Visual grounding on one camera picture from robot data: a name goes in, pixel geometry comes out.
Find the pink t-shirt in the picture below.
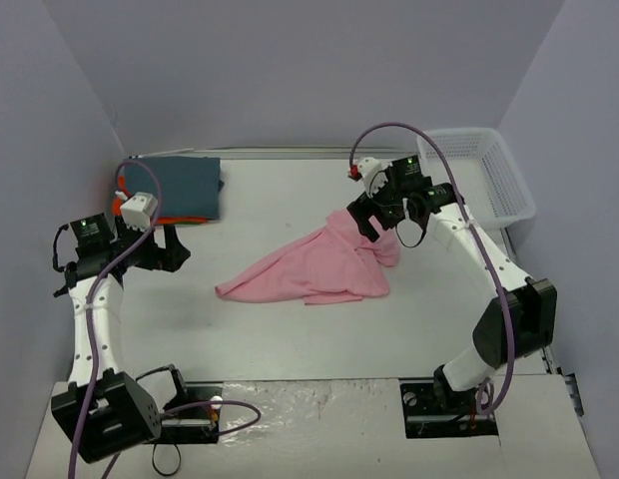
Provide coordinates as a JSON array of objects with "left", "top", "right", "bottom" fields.
[{"left": 215, "top": 209, "right": 400, "bottom": 305}]

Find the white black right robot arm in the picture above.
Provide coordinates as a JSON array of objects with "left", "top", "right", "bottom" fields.
[{"left": 347, "top": 156, "right": 557, "bottom": 412}]

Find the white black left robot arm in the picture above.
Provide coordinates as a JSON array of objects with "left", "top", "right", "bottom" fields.
[{"left": 51, "top": 214, "right": 192, "bottom": 463}]

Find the folded teal blue t-shirt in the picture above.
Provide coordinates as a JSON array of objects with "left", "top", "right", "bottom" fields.
[{"left": 137, "top": 156, "right": 224, "bottom": 225}]

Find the folded orange t-shirt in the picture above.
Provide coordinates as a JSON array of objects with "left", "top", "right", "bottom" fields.
[{"left": 112, "top": 175, "right": 212, "bottom": 225}]

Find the white plastic basket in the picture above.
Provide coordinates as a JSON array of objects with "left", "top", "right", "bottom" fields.
[{"left": 427, "top": 128, "right": 536, "bottom": 230}]

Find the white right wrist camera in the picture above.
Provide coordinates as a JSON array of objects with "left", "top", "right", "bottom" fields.
[{"left": 348, "top": 157, "right": 390, "bottom": 198}]

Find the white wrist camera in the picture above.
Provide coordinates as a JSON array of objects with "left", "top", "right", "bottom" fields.
[
  {"left": 120, "top": 192, "right": 158, "bottom": 232},
  {"left": 348, "top": 157, "right": 390, "bottom": 198}
]

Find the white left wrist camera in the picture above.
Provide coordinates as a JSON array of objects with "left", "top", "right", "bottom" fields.
[{"left": 120, "top": 192, "right": 158, "bottom": 232}]

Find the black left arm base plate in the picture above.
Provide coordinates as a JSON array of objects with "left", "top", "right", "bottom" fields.
[{"left": 140, "top": 373, "right": 223, "bottom": 445}]

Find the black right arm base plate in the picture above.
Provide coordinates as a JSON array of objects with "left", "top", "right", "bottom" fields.
[{"left": 399, "top": 378, "right": 498, "bottom": 440}]

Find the black cable loop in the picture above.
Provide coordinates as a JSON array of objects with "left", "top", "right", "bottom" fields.
[{"left": 150, "top": 440, "right": 182, "bottom": 476}]

